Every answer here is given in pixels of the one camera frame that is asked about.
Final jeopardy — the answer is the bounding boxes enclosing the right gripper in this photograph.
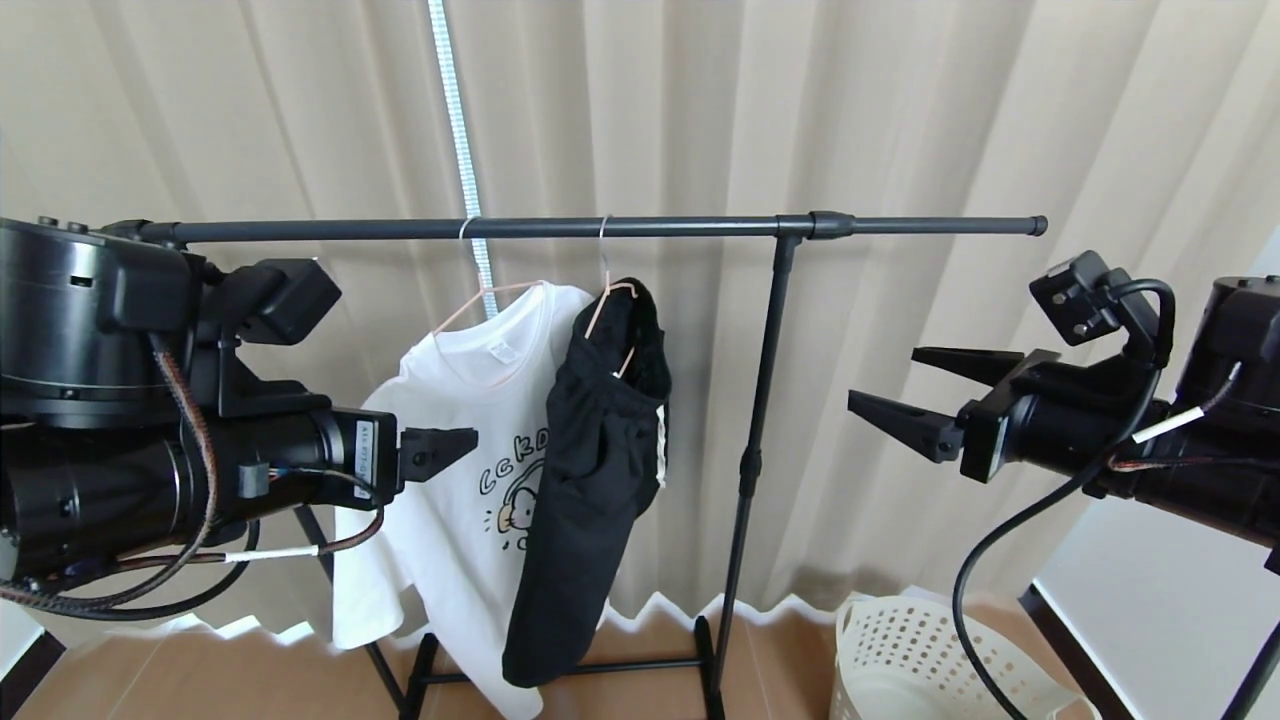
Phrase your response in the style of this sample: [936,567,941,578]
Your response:
[847,346,1169,486]

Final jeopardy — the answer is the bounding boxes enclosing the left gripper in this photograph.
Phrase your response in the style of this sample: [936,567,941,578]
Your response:
[215,408,403,547]

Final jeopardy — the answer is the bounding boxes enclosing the white printed T-shirt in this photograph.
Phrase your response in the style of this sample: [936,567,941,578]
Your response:
[331,283,601,720]

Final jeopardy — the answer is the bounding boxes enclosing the pink clothes hanger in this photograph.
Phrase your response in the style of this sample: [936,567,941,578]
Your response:
[583,214,641,381]
[428,217,549,391]

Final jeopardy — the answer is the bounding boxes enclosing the black garment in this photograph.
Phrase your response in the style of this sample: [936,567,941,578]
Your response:
[501,277,673,689]

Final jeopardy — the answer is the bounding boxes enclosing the white laundry basket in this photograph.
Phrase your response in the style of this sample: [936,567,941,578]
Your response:
[829,592,1101,720]

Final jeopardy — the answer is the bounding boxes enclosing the black clothes rack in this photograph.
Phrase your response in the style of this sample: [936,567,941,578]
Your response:
[100,211,1049,720]

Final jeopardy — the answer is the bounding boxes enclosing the beige curtain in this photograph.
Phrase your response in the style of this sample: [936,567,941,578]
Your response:
[0,0,1280,641]

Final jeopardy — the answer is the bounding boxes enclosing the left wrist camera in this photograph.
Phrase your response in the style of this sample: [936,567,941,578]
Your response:
[190,258,343,419]

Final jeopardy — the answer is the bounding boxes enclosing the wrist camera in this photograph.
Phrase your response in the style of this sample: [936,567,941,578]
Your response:
[190,258,343,419]
[1029,250,1178,373]

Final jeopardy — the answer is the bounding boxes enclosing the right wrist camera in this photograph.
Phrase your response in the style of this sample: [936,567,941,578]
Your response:
[1029,250,1178,373]

